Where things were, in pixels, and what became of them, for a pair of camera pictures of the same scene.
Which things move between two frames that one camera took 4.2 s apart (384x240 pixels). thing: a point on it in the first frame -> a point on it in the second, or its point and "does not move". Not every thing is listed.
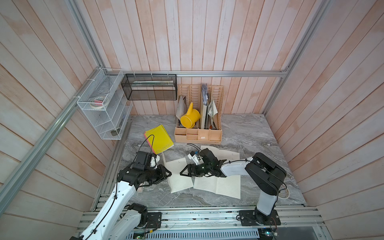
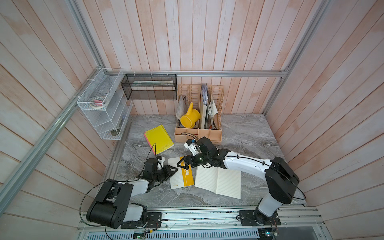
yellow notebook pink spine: x=159 y=139 does not move
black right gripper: x=190 y=168 -> x=187 y=162
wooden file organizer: x=199 y=110 does not move
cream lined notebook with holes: x=228 y=186 does not move
